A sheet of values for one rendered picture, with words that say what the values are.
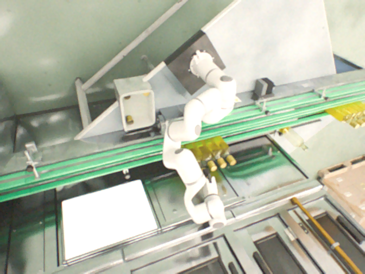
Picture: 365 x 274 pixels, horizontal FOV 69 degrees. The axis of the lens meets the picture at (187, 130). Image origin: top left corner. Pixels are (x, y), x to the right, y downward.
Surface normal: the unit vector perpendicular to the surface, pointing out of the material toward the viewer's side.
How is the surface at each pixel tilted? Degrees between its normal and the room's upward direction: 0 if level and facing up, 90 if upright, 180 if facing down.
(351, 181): 82
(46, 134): 90
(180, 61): 1
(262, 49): 0
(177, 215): 91
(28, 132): 90
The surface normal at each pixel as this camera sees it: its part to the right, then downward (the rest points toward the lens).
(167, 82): 0.39, 0.59
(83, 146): 0.04, -0.78
